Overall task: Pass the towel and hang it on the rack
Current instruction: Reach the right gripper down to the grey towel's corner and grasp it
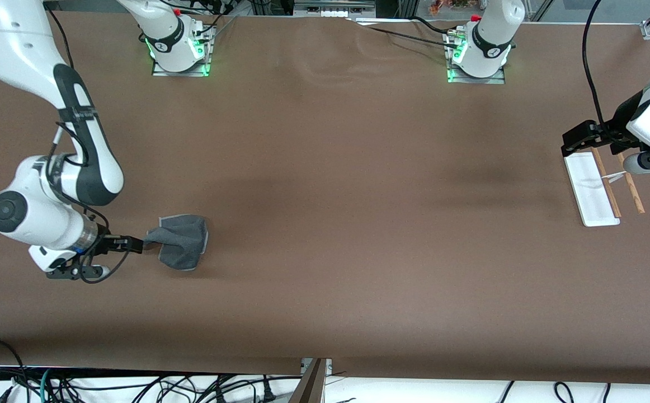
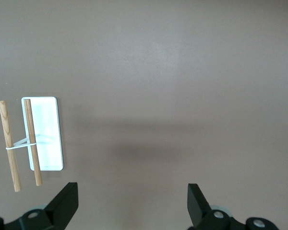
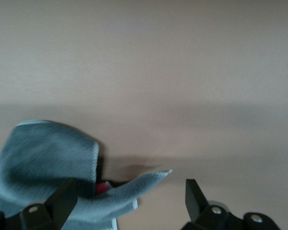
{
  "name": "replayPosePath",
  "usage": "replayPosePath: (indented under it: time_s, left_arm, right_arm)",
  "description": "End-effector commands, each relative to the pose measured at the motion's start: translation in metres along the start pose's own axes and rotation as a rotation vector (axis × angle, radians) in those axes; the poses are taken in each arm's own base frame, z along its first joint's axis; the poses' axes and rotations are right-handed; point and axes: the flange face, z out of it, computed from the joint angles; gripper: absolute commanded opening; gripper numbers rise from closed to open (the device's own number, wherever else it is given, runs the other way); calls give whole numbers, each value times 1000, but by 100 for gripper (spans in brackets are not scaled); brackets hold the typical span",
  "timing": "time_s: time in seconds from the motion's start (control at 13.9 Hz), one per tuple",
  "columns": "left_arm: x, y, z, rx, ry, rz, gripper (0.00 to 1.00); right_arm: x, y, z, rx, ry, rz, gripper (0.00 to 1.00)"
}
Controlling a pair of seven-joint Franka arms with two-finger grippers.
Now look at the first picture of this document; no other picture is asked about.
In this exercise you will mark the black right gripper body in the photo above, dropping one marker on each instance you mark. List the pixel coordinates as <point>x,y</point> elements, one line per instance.
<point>107,242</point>

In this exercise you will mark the brown angled beam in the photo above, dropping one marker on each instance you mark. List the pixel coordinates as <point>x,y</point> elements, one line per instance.
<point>308,389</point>

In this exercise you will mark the orange objects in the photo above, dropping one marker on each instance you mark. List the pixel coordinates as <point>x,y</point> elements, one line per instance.
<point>448,5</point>

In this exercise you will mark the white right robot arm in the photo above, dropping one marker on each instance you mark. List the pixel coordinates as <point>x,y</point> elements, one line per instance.
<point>28,221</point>

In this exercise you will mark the white rack with wooden bars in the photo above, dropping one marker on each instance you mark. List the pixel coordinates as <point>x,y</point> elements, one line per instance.
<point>590,190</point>

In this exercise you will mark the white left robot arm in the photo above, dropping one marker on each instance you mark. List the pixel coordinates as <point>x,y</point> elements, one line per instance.
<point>490,39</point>

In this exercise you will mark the brown table cover sheet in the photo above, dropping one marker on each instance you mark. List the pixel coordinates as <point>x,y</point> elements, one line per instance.
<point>302,252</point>

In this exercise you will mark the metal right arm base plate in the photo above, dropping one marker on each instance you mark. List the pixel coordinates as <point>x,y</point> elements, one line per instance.
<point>179,73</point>

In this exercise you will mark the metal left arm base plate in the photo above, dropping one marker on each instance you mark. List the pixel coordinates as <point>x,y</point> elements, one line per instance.
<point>476,80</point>

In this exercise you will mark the aluminium bracket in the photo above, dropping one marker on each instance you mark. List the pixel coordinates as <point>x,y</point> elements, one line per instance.
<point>328,366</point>

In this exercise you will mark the grey metal device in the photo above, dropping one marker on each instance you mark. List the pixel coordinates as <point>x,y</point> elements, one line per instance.
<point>333,6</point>

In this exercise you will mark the grey towel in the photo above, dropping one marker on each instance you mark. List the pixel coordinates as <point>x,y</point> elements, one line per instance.
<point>182,243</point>

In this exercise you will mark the black power plug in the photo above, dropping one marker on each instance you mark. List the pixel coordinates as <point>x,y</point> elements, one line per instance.
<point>269,394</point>

